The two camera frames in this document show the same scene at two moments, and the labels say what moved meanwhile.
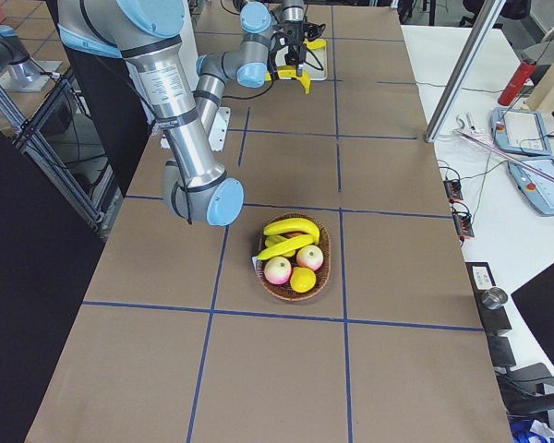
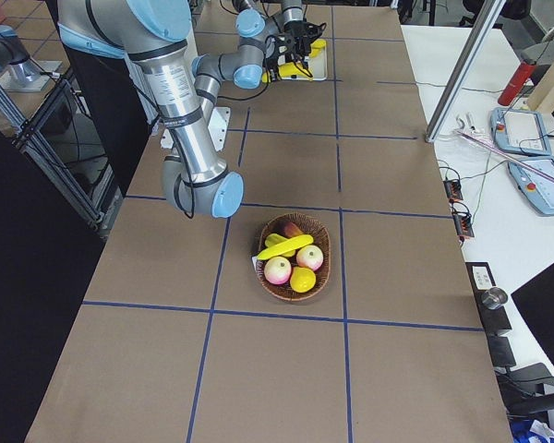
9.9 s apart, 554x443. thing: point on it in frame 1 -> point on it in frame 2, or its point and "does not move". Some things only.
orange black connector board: (452, 187) does not move
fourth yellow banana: (292, 245) does not move
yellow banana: (315, 43) does not move
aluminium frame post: (486, 21) does not move
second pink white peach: (277, 269) does not move
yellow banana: (289, 72) -> (315, 52)
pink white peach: (310, 256) does not move
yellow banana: (293, 224) -> (293, 68)
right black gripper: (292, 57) -> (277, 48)
